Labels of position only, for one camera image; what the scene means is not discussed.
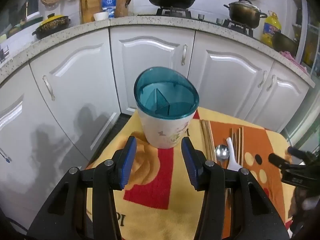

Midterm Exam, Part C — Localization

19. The metal spoon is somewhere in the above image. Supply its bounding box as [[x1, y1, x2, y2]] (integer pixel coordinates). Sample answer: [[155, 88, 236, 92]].
[[215, 144, 229, 168]]

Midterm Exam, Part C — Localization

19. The white ceramic spoon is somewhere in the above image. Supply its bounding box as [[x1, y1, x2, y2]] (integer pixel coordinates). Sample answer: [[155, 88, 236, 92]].
[[226, 137, 242, 172]]

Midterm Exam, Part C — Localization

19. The right gloved hand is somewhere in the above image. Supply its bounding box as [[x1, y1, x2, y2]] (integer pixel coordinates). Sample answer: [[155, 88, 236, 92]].
[[288, 187, 319, 218]]

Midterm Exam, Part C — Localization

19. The teal rimmed floral utensil holder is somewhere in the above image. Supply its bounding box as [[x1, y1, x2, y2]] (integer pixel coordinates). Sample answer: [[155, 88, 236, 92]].
[[133, 67, 200, 149]]

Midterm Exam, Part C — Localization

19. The pink cloth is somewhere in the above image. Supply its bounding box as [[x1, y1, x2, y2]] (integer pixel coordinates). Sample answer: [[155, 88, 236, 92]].
[[279, 51, 311, 77]]

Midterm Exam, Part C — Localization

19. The dark metal bowl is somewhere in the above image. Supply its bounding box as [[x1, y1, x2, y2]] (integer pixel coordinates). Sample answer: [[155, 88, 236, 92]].
[[272, 32, 298, 57]]

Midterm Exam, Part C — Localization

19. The yellow oil bottle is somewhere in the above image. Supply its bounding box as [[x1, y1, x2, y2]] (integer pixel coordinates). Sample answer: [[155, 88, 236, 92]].
[[260, 11, 281, 48]]

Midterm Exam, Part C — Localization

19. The small white bowl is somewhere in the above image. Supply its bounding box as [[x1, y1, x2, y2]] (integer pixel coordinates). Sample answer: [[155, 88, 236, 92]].
[[93, 11, 109, 21]]

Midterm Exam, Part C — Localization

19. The black gas stove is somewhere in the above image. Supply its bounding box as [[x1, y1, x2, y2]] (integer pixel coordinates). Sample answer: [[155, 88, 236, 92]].
[[136, 7, 254, 38]]

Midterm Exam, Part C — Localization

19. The steel stock pot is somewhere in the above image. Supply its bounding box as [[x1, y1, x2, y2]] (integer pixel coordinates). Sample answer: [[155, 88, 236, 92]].
[[223, 0, 268, 29]]

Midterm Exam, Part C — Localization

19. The yellow lid black casserole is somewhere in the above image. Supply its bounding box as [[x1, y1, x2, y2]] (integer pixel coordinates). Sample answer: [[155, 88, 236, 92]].
[[32, 13, 71, 40]]

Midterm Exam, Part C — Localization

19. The wooden knife block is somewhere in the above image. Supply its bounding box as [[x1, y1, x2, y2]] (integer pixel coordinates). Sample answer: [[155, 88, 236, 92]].
[[114, 0, 134, 18]]

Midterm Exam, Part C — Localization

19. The wooden cutting board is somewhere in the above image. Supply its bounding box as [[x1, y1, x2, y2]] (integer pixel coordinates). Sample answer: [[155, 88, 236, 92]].
[[80, 0, 102, 24]]

